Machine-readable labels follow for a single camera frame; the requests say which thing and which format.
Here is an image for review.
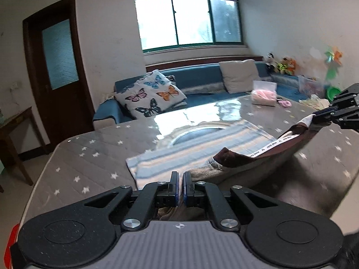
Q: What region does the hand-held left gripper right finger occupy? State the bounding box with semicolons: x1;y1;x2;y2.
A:
183;171;279;232

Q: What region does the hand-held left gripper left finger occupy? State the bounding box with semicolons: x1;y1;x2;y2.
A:
81;171;179;232

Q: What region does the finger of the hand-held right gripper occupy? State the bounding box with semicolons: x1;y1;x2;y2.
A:
313;109;359;131
313;83;359;118

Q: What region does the blue beige striped garment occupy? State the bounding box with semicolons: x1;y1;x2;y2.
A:
126;113;319;222

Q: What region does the green plastic bowl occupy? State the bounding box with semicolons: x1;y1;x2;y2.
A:
325;85;343;101

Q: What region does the cream cloth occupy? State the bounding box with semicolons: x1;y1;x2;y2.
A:
299;94;330;110

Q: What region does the clear plastic bag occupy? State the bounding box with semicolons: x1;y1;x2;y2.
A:
298;75;326;96

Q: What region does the colourful pinwheel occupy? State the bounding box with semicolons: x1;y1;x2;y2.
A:
324;46;344;75

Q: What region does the orange plush toy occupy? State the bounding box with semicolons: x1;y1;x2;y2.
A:
286;57;298;75

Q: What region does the pink tissue pack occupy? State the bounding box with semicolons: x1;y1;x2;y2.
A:
251;80;278;107

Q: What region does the grey star-print tablecloth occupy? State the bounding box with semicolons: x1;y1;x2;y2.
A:
24;94;359;225

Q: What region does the white butterfly print pillow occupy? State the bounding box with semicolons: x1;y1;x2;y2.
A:
114;70;187;119

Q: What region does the beige pillow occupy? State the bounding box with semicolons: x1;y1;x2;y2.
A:
219;59;261;94

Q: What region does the blue sofa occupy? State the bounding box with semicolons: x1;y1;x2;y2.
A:
92;61;317;131

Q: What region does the brown wooden door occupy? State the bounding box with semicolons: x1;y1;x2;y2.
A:
22;0;96;153

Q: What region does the red object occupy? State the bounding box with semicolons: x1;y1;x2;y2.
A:
7;223;20;267

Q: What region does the green framed window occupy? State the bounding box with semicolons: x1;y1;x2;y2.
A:
135;0;243;52

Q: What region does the brown wooden console table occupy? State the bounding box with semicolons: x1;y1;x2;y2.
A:
0;106;47;192

